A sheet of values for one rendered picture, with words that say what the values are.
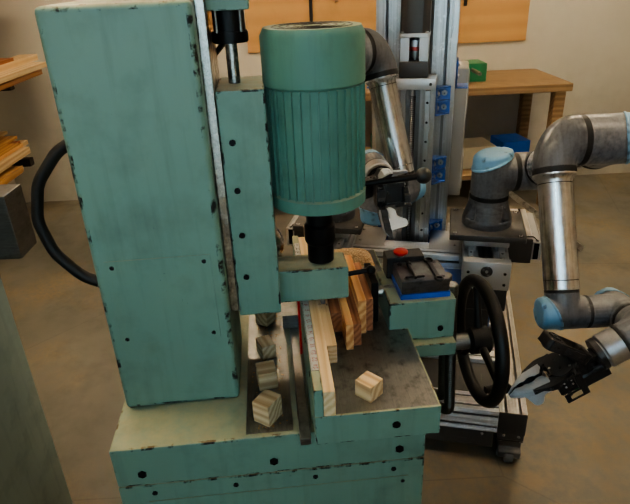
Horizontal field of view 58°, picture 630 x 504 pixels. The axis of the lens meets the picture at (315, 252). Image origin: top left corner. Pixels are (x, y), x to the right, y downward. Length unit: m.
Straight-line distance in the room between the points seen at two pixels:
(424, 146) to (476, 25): 2.74
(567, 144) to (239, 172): 0.75
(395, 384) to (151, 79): 0.64
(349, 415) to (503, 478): 1.24
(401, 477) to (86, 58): 0.91
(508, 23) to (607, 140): 3.22
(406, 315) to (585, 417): 1.42
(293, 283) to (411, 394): 0.31
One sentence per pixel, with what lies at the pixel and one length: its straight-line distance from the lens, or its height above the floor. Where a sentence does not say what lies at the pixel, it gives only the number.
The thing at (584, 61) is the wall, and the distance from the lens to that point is 4.87.
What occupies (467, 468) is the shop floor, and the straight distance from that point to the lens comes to 2.16.
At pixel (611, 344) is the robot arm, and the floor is 0.83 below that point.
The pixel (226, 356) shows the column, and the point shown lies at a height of 0.90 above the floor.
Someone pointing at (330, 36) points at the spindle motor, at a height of 1.46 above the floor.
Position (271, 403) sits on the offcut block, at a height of 0.85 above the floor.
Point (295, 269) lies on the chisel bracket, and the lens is 1.10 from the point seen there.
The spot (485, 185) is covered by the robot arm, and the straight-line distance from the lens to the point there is 1.78.
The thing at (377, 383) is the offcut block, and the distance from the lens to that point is 0.98.
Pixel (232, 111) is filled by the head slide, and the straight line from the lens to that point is 0.96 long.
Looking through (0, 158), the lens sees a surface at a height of 0.62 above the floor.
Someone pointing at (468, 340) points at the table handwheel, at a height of 0.82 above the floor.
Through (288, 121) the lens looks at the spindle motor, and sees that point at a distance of 0.97.
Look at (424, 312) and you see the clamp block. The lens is 1.16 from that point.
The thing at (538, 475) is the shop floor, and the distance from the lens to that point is 2.20.
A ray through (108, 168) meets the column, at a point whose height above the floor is 1.28.
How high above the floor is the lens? 1.55
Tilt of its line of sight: 26 degrees down
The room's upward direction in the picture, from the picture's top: 3 degrees counter-clockwise
